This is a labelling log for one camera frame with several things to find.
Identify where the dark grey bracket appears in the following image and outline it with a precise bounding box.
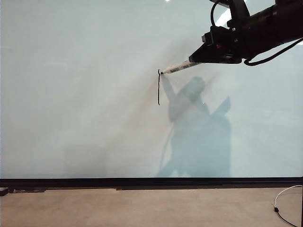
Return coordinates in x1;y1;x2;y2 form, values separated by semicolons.
13;188;47;193

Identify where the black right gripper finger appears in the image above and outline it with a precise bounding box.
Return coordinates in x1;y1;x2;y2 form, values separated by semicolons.
188;44;243;64

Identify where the black ink drawing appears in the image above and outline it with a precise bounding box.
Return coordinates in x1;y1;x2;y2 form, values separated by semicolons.
157;68;164;105

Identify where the black whiteboard bottom rail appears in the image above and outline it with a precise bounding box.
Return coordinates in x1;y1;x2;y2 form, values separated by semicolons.
0;177;303;189

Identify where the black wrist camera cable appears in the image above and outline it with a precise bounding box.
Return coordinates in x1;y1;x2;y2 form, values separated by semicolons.
210;1;223;27

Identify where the white cable with black connector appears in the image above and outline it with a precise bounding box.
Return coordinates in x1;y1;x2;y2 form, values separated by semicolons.
273;185;303;227

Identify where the black whiteboard pen tray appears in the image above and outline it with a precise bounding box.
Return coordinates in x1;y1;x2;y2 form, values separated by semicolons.
116;185;303;191

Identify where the white whiteboard marker pen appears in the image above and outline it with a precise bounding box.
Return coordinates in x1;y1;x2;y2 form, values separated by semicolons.
160;60;202;76

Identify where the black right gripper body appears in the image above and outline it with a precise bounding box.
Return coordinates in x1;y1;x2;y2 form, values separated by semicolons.
201;25;247;60

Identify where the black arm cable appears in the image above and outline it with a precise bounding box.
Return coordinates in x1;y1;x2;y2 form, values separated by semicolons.
243;37;303;67

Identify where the white glass whiteboard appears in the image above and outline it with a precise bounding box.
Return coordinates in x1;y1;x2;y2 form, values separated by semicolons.
0;0;303;179

